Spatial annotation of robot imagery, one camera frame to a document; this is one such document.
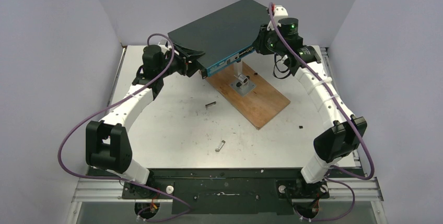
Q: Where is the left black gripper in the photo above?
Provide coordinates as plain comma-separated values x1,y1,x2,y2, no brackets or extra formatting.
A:
158,45,205,78

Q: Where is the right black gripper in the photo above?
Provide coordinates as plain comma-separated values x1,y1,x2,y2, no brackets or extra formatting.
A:
251,23,285,56

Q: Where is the teal grey network switch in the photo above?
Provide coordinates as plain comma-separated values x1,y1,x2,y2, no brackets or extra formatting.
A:
168,0,270,78

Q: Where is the dark transceiver module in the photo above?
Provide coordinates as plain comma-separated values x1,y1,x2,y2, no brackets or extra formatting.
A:
205,101,217,109

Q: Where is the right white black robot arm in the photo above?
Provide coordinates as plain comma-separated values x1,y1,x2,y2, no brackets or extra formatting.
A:
253,18,367,197

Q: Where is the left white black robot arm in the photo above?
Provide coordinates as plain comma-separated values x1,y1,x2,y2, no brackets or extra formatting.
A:
86,44,205,198

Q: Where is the wooden base board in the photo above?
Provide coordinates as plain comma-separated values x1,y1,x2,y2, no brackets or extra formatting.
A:
206,63,290,129

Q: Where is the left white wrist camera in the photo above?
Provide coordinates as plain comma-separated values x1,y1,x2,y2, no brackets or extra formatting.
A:
158,40,171,53

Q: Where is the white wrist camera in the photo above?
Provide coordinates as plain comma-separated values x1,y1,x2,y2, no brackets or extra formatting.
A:
266,3,288,31
158,40,171,53

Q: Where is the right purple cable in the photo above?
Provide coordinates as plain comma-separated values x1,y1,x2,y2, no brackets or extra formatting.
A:
268,2,376,222

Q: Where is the purple cable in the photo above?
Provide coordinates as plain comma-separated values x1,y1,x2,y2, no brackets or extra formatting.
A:
57,32,193,223
268,2,376,222

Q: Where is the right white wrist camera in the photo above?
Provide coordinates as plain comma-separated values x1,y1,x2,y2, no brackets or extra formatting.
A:
266,3,288,31

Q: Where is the metal switch mounting stand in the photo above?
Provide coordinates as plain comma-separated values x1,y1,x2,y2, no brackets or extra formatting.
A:
230,60,256,97

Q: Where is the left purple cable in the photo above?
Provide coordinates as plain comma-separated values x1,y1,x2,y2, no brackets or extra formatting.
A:
57,32,193,223

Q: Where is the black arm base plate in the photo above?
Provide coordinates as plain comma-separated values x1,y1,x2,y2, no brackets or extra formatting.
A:
122,168,365,216

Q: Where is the aluminium frame rail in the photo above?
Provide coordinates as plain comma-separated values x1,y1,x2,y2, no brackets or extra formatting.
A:
72,178,382,202

